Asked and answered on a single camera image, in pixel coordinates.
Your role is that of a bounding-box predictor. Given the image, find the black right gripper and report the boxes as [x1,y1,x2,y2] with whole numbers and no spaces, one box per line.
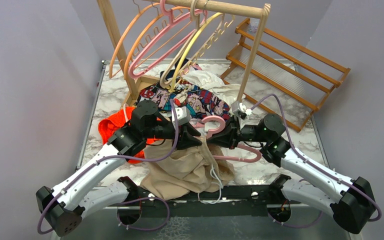
[205,114,270,150]

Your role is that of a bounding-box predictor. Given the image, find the orange hanger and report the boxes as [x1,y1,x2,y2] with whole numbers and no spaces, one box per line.
[122,1,192,80]
[108,1,160,79]

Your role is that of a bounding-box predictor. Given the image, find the inner orange hanger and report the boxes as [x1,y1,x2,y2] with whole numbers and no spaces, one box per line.
[122,1,192,80]

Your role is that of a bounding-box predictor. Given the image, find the beige hanger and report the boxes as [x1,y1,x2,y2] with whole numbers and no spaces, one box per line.
[158,0,224,86]

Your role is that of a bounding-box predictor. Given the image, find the white garment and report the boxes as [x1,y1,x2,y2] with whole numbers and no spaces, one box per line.
[182,70,241,106]

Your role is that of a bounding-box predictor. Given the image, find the black mounting rail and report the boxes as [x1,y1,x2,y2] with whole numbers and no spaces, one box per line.
[111,175,293,232]

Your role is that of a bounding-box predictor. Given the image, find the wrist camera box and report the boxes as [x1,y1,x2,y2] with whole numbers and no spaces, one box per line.
[231,101,252,120]
[171,106,191,126]

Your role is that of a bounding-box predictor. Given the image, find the orange wooden slatted shelf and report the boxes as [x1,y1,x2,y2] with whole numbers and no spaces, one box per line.
[219,18,352,133]

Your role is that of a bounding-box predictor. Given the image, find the wooden clothes rack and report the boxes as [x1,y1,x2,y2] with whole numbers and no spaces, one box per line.
[97,0,271,104]

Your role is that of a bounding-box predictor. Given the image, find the cream notched hanger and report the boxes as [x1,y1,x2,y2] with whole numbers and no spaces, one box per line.
[171,12,236,83]

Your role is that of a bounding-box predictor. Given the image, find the outer orange hanger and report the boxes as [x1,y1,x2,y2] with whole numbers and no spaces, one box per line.
[108,1,160,79]

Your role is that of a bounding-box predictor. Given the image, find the yellow hanger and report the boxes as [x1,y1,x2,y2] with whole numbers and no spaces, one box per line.
[168,12,226,93]

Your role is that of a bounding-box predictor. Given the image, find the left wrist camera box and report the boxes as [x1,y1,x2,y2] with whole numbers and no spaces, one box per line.
[171,106,191,126]

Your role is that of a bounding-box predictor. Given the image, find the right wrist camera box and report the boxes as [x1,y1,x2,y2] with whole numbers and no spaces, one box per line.
[231,101,252,120]

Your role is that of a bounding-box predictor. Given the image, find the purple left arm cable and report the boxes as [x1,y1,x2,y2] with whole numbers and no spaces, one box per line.
[36,98,180,235]

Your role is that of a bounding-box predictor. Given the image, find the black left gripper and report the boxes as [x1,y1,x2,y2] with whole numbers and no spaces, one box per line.
[144,121,203,150]

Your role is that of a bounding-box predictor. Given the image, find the comic print shorts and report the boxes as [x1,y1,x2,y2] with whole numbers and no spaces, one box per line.
[134,81,230,121]

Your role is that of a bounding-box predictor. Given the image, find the orange mesh shorts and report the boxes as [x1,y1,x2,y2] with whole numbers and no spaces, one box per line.
[98,106,166,164]

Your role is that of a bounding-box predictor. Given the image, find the pink hanger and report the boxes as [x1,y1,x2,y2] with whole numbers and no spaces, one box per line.
[123,0,208,79]
[202,115,262,163]

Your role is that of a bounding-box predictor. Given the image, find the beige shorts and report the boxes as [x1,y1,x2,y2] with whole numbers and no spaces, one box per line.
[140,137,235,200]

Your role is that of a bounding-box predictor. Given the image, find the dark navy garment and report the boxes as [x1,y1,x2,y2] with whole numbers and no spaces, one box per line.
[165,58,193,80]

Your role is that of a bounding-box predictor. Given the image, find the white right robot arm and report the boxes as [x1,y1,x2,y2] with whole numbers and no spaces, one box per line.
[207,113,379,234]

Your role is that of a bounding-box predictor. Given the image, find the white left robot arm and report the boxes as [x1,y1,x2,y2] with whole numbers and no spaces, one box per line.
[35,99,201,237]

